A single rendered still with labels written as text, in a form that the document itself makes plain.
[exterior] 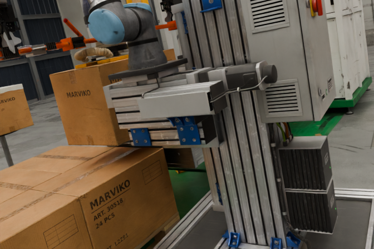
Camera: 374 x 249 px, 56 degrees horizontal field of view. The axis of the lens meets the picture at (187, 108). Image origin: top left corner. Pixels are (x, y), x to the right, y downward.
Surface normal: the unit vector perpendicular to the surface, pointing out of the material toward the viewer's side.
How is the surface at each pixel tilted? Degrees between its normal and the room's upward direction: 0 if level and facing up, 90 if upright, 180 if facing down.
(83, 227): 90
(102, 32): 97
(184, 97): 90
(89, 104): 90
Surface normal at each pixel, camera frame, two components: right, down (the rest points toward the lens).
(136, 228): 0.80, -0.05
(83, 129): -0.57, 0.27
